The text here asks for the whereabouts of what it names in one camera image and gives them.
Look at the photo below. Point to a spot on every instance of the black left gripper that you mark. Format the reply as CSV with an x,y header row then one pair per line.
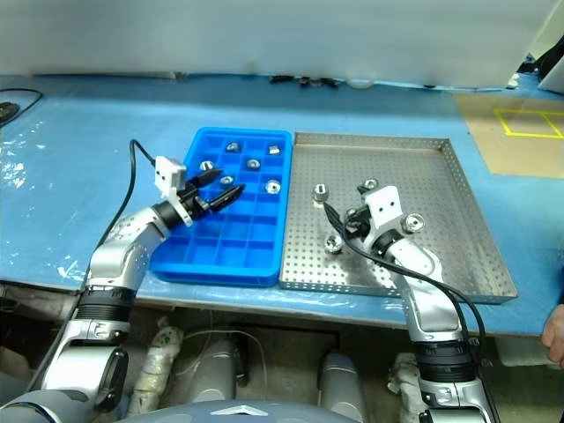
x,y
195,202

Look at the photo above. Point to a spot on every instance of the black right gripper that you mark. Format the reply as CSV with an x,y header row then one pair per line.
x,y
361,224

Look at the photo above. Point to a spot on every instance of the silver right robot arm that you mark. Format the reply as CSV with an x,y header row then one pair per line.
x,y
432,317

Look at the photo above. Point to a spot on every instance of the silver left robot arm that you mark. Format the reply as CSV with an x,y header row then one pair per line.
x,y
123,251

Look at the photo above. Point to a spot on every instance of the blue compartment tray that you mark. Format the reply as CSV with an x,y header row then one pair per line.
x,y
207,261

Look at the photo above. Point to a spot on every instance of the person's bare hand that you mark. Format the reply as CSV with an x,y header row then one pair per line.
x,y
555,335

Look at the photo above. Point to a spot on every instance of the perforated metal tray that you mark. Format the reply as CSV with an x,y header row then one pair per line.
x,y
396,163

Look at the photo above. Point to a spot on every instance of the small black clip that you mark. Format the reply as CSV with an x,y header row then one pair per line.
x,y
328,82
305,81

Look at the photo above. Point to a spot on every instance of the brown cardboard sheet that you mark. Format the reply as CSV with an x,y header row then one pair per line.
x,y
484,145

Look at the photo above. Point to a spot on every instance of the grey rounded cylinder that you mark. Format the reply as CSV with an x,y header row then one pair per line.
x,y
341,383
211,374

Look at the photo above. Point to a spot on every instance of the white wrapped padding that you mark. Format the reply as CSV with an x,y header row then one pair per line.
x,y
155,365
405,383

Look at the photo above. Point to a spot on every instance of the black flat object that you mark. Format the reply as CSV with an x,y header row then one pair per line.
x,y
6,111

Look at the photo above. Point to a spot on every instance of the grey robot torso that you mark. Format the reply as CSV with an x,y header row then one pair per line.
x,y
238,413

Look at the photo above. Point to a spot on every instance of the white board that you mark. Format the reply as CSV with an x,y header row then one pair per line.
x,y
554,77

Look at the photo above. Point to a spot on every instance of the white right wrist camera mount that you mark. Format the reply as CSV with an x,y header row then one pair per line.
x,y
385,207

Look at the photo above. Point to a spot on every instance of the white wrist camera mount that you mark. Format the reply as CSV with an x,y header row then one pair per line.
x,y
385,207
169,174

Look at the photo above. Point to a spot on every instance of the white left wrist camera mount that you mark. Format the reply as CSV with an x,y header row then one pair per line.
x,y
169,174

